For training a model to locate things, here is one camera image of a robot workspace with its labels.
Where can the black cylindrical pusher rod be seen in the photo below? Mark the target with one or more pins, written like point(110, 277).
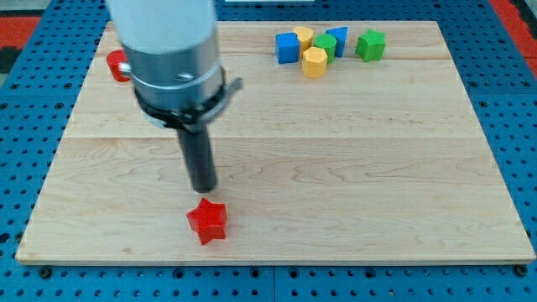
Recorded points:
point(198, 157)

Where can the red star block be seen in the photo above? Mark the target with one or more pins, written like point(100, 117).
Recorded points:
point(208, 220)

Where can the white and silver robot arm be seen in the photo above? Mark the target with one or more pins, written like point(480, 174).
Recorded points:
point(174, 61)

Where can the green star block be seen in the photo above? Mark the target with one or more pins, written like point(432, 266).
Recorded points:
point(371, 45)

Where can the red cylinder block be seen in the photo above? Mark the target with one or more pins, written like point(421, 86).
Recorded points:
point(114, 59)

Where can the blue cube block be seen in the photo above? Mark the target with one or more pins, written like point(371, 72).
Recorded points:
point(287, 48)

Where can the yellow hexagon block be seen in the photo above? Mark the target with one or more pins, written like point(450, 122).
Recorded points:
point(314, 62)

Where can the wooden board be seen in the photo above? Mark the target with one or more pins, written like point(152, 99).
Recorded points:
point(375, 163)

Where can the yellow heart block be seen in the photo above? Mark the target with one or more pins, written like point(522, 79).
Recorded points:
point(305, 36)

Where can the green cylinder block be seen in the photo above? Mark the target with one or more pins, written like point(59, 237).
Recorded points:
point(328, 43)

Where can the blue triangle block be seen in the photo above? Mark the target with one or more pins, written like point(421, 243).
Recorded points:
point(340, 34)

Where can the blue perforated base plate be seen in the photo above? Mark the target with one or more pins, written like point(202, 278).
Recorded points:
point(42, 87)

